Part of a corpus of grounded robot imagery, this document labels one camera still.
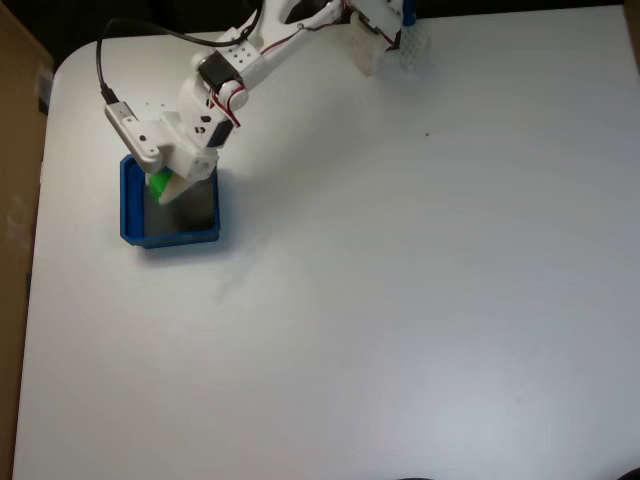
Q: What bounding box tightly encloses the green cube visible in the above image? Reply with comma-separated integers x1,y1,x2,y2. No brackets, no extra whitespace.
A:
149,169,175,197

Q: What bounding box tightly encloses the blue square box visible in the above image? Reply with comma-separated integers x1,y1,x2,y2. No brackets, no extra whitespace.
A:
119,153,222,250

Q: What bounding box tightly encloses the brown cardboard box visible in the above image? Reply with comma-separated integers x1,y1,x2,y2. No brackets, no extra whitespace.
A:
0,0,56,480

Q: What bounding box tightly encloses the red servo wire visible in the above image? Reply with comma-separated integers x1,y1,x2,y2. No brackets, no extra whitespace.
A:
258,3,352,57
206,88,243,132

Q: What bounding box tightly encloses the silver camera box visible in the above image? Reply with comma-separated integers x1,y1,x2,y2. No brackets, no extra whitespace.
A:
103,100,165,173

